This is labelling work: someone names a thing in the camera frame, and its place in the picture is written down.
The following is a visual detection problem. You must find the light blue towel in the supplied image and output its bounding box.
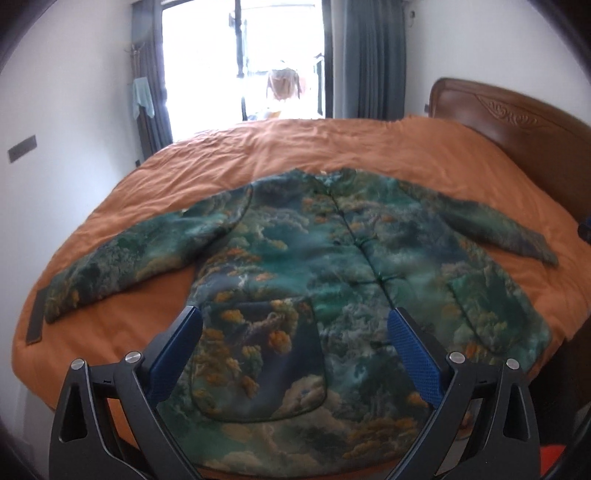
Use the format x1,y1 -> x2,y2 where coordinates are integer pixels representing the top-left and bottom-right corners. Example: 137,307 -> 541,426
133,78 -> 155,120

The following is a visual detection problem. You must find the grey curtain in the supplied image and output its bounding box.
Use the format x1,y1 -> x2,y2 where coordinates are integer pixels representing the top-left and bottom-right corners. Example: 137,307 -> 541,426
131,0 -> 174,160
344,0 -> 409,121

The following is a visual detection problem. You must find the carved wooden headboard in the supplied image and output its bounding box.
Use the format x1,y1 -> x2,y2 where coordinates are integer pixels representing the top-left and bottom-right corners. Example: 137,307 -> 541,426
427,78 -> 591,232

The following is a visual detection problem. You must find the wooden coat rack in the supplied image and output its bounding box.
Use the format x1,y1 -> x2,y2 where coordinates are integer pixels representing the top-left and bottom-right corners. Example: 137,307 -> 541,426
124,44 -> 145,84

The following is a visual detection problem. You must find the person's orange sweater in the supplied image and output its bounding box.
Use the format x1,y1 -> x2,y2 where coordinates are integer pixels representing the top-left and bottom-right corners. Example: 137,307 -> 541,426
538,445 -> 575,480

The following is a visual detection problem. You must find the bed with orange quilt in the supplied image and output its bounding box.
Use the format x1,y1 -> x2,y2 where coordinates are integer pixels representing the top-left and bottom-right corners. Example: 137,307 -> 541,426
11,115 -> 591,480

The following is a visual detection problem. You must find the green cloud print padded jacket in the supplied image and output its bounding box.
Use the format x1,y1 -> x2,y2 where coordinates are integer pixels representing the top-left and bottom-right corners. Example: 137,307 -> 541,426
42,168 -> 559,474

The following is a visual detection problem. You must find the glass balcony door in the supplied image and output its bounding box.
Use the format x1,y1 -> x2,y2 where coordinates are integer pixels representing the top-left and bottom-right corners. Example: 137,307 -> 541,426
159,0 -> 335,144

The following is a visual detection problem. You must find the grey wall switch panel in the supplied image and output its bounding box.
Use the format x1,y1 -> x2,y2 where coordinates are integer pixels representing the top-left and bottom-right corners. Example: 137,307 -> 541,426
8,135 -> 38,163

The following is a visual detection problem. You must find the hanging laundry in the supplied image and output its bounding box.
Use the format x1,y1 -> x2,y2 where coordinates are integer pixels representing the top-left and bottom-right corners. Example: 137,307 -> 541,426
267,60 -> 302,103

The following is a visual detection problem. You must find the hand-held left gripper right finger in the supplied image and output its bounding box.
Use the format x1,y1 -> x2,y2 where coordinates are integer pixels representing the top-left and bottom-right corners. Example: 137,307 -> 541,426
388,308 -> 542,480

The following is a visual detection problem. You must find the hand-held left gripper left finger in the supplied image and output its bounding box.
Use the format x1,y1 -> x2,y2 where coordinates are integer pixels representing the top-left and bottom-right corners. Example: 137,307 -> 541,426
48,305 -> 204,480

